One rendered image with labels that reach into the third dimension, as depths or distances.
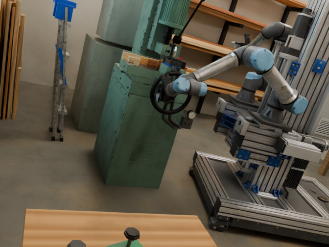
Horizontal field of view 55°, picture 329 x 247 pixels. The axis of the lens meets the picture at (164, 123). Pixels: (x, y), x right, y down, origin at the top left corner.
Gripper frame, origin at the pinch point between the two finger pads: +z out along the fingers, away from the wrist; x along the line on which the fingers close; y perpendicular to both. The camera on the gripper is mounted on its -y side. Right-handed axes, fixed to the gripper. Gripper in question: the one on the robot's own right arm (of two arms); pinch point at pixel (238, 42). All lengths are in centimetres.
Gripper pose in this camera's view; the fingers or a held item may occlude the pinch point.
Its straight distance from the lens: 317.8
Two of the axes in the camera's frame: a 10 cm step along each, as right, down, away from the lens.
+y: -1.6, 9.3, 3.5
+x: 9.3, 0.2, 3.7
